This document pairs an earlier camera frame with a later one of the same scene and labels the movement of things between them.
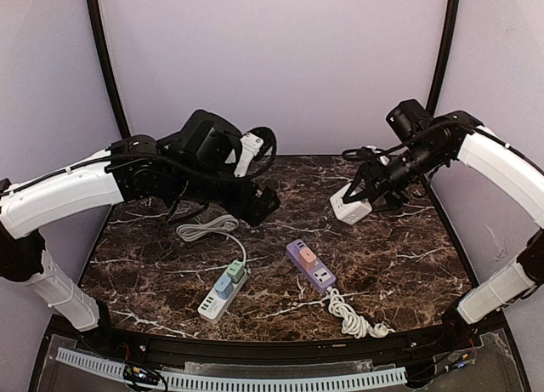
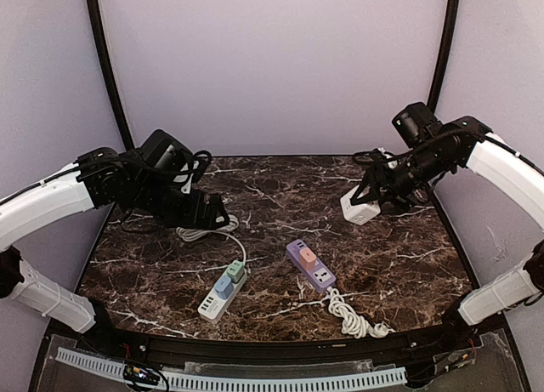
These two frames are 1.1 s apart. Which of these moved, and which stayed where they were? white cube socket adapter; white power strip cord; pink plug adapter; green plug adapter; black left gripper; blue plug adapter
Moved: black left gripper; white cube socket adapter
Stayed: white power strip cord; pink plug adapter; blue plug adapter; green plug adapter
